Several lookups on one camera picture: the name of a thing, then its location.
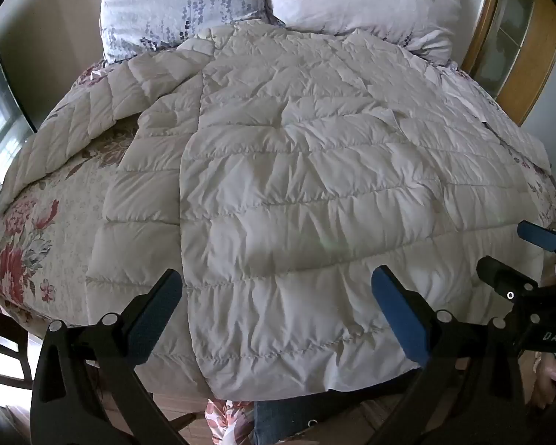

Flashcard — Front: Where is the lavender print pillow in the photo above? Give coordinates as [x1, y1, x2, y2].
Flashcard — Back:
[99, 0, 270, 66]

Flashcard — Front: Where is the person's right hand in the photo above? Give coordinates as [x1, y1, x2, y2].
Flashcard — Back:
[530, 351, 556, 411]

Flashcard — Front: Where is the beige quilted comforter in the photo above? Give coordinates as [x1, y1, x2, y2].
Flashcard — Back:
[0, 21, 554, 402]

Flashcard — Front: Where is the window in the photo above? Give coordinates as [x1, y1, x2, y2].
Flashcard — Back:
[0, 23, 40, 186]

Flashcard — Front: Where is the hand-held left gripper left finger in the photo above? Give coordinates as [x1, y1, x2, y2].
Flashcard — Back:
[30, 268, 192, 445]

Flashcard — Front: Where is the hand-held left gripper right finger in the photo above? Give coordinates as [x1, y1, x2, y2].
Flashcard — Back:
[368, 265, 535, 445]

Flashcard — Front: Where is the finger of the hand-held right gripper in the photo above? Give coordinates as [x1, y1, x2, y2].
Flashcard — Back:
[516, 220, 556, 255]
[476, 256, 540, 298]

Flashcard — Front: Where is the floral bedspread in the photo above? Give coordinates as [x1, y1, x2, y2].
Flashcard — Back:
[0, 58, 556, 445]

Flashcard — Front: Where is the tree print pillow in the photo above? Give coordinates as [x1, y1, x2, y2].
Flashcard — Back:
[265, 0, 464, 65]

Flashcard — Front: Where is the wooden glass-door cabinet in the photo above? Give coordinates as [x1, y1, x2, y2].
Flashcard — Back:
[461, 0, 556, 127]

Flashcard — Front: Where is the person's jeans leg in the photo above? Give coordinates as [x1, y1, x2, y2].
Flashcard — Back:
[252, 399, 337, 445]

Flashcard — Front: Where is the dark wooden chair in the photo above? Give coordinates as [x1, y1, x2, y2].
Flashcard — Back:
[0, 236, 35, 386]

